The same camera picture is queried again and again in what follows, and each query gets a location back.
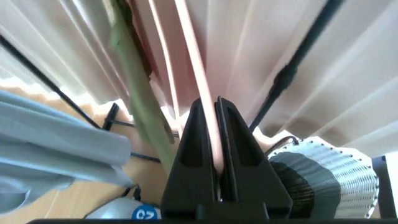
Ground pale grey shorts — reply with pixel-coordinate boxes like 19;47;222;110
0;89;134;215

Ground pink clothes hanger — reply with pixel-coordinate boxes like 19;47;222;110
147;0;224;175

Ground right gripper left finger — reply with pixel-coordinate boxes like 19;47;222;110
160;97;220;220

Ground black clothes rack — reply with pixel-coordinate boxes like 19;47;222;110
0;0;345;164

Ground green long-sleeved shirt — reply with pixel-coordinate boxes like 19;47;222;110
102;0;177;175

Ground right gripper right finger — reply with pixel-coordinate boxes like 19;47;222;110
214;95;294;220

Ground white laundry basket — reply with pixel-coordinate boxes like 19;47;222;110
266;136;380;219

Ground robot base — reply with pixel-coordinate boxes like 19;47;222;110
83;195;162;220

